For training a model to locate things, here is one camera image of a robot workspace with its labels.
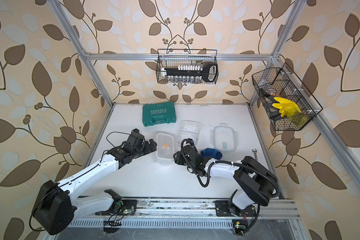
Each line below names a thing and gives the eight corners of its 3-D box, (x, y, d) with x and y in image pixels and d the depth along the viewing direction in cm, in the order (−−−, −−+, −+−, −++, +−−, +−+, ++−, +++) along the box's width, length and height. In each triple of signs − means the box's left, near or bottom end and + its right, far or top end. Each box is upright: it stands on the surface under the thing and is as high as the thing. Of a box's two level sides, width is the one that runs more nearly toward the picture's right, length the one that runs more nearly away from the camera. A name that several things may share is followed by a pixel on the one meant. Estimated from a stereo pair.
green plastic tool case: (143, 126, 108) (142, 123, 105) (144, 108, 120) (142, 104, 117) (176, 122, 110) (176, 119, 107) (174, 104, 122) (173, 101, 119)
